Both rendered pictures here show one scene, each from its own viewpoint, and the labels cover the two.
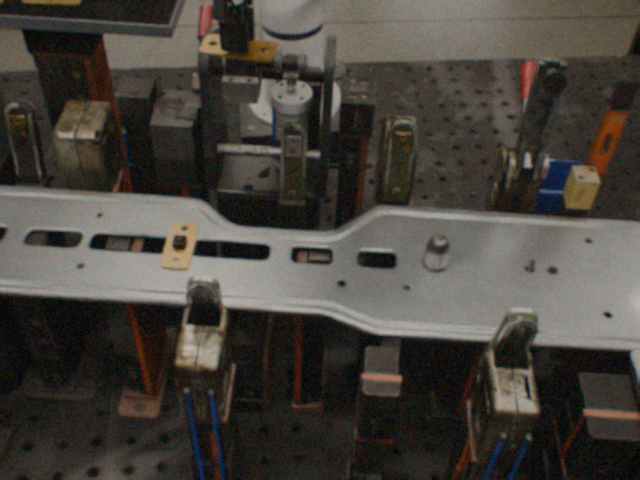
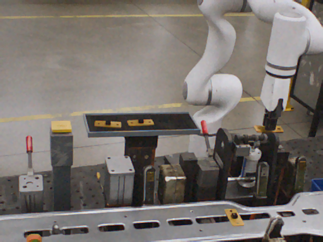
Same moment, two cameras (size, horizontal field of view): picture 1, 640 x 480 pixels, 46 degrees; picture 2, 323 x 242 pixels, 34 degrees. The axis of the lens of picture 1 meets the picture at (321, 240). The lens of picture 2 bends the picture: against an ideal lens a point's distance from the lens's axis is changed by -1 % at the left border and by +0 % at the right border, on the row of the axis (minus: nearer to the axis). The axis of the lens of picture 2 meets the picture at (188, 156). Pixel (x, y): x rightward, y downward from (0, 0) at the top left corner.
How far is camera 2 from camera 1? 0.95 m
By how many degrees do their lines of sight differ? 23
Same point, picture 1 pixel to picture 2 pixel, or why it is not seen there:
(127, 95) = (188, 159)
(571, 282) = not seen: outside the picture
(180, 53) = (48, 166)
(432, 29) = (183, 140)
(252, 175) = (233, 191)
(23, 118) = (153, 172)
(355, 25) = not seen: hidden behind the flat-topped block
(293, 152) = (264, 174)
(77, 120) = (172, 172)
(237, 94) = (241, 152)
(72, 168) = (170, 194)
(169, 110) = (205, 164)
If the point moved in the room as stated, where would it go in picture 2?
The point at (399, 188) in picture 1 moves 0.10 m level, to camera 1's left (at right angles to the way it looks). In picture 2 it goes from (300, 186) to (274, 188)
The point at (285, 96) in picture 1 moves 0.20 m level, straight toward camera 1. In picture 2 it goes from (252, 153) to (281, 185)
